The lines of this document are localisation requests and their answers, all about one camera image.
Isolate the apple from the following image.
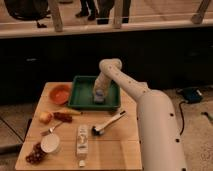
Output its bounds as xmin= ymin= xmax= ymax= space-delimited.
xmin=39 ymin=112 xmax=53 ymax=124

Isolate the metal fork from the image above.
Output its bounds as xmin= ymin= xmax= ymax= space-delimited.
xmin=40 ymin=122 xmax=63 ymax=136

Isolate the bunch of dark grapes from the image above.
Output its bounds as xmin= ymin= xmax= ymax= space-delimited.
xmin=26 ymin=143 xmax=46 ymax=164

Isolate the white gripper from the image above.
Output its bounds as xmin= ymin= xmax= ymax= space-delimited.
xmin=93 ymin=73 xmax=110 ymax=96

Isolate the green plastic tray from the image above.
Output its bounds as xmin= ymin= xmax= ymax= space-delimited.
xmin=67 ymin=76 xmax=121 ymax=111

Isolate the white plastic bottle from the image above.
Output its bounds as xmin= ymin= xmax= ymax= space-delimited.
xmin=76 ymin=125 xmax=88 ymax=167

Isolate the brown sausage toy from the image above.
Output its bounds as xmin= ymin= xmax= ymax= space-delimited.
xmin=54 ymin=112 xmax=72 ymax=122

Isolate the black bag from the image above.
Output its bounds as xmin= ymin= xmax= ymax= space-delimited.
xmin=4 ymin=0 xmax=50 ymax=28

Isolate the white dish brush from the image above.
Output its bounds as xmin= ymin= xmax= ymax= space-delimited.
xmin=91 ymin=110 xmax=126 ymax=136

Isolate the yellow banana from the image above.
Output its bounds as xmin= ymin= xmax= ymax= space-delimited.
xmin=60 ymin=108 xmax=82 ymax=115

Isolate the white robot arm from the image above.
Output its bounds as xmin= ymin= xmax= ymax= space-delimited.
xmin=93 ymin=58 xmax=187 ymax=171

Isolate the white cup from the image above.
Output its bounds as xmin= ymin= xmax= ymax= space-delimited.
xmin=41 ymin=134 xmax=60 ymax=153

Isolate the black cable on floor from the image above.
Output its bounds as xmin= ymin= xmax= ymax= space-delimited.
xmin=178 ymin=99 xmax=188 ymax=136

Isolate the blue box on floor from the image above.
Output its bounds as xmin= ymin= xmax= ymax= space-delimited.
xmin=182 ymin=88 xmax=203 ymax=104

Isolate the orange bowl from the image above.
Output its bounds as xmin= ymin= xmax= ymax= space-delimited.
xmin=49 ymin=85 xmax=71 ymax=105

